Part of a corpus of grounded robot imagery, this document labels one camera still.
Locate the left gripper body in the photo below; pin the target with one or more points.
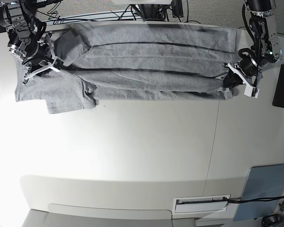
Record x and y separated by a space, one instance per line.
249 65

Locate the blue-grey flat pad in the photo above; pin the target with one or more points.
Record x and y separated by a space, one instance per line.
262 182

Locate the grey T-shirt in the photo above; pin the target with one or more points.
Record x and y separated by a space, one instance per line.
132 62

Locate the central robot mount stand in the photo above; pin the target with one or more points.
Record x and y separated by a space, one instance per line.
158 12

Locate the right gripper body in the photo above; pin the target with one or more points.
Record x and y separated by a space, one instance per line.
35 52

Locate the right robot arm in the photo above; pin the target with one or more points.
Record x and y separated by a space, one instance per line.
28 40

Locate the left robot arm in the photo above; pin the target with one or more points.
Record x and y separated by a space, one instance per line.
260 24

